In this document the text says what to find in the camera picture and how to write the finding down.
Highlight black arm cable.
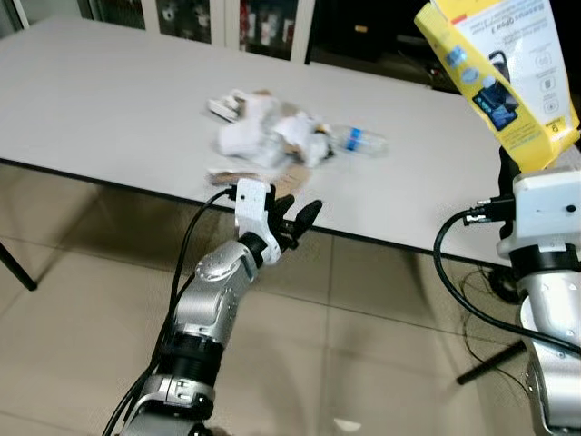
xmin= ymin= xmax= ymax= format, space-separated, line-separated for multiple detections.
xmin=102 ymin=186 xmax=239 ymax=436
xmin=433 ymin=202 xmax=581 ymax=357

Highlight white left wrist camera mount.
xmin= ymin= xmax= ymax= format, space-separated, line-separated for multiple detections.
xmin=234 ymin=179 xmax=278 ymax=251

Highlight crumpled white brown paper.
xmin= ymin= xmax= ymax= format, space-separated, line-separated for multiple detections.
xmin=271 ymin=107 xmax=333 ymax=170

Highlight clear plastic bottle, blue label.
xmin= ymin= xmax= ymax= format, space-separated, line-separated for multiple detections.
xmin=322 ymin=125 xmax=388 ymax=157

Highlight yellow printed cardboard box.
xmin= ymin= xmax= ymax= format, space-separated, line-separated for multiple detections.
xmin=415 ymin=0 xmax=581 ymax=172

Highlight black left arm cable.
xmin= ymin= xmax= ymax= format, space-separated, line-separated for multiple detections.
xmin=102 ymin=186 xmax=239 ymax=436

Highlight crumpled white tissue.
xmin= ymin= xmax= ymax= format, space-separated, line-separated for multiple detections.
xmin=216 ymin=116 xmax=275 ymax=162

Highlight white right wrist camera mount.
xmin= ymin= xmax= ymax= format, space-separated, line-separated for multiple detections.
xmin=497 ymin=168 xmax=581 ymax=255

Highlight small white box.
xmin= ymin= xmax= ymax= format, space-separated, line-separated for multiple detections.
xmin=207 ymin=95 xmax=241 ymax=119

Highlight dark low sideboard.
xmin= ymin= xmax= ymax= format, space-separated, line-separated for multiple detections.
xmin=313 ymin=0 xmax=581 ymax=92

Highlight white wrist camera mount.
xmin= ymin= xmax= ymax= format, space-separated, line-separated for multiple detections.
xmin=497 ymin=168 xmax=581 ymax=255
xmin=234 ymin=179 xmax=278 ymax=251

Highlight white glass cabinet, red contents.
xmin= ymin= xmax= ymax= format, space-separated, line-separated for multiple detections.
xmin=77 ymin=0 xmax=314 ymax=63

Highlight brown paper scrap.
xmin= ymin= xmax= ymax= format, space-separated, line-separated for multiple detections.
xmin=207 ymin=166 xmax=264 ymax=183

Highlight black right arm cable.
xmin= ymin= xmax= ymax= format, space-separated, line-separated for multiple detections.
xmin=433 ymin=202 xmax=581 ymax=357

